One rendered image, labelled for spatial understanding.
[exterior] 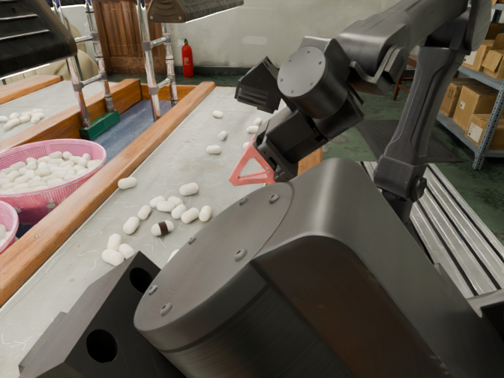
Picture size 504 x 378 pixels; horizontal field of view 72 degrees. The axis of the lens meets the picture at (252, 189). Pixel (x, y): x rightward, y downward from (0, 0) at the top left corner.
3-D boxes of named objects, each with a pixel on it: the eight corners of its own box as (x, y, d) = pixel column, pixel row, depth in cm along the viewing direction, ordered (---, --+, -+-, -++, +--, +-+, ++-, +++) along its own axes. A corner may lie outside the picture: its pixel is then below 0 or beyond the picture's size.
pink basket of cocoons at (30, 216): (133, 176, 90) (127, 142, 85) (71, 241, 68) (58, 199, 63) (40, 168, 94) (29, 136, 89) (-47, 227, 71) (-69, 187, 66)
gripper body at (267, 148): (253, 150, 43) (302, 115, 40) (264, 122, 52) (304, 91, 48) (285, 187, 45) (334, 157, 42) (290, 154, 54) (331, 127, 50)
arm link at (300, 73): (323, 106, 33) (382, -10, 33) (262, 88, 39) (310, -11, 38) (364, 146, 42) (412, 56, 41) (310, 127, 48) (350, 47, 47)
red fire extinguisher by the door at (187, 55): (195, 75, 483) (192, 37, 457) (192, 78, 467) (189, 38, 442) (185, 74, 484) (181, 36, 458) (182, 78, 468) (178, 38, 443)
